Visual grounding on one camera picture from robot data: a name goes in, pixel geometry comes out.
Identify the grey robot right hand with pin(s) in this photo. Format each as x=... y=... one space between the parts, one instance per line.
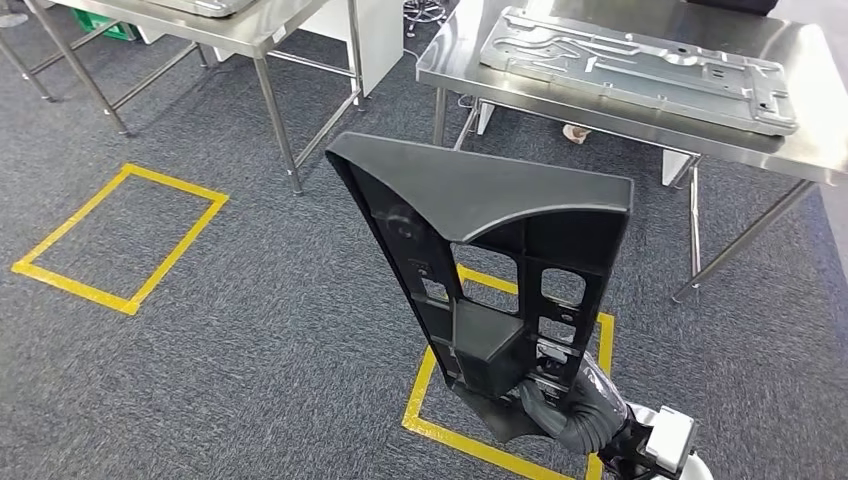
x=590 y=424

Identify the black plastic panel part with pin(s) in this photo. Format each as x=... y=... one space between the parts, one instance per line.
x=477 y=192

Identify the stainless steel workbench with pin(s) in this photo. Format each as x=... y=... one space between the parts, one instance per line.
x=457 y=60

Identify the yellow floor tape square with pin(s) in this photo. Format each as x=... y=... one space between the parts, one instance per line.
x=417 y=404
x=179 y=248

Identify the stamped grey metal plate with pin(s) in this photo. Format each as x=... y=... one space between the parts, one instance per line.
x=629 y=73

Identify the stainless steel side table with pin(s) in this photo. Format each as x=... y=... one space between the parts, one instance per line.
x=252 y=33

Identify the grey metal tray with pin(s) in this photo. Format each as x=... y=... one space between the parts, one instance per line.
x=199 y=6

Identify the green plastic crate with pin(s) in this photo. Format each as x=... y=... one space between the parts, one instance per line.
x=106 y=25

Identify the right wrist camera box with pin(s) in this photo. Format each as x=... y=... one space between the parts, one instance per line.
x=672 y=437

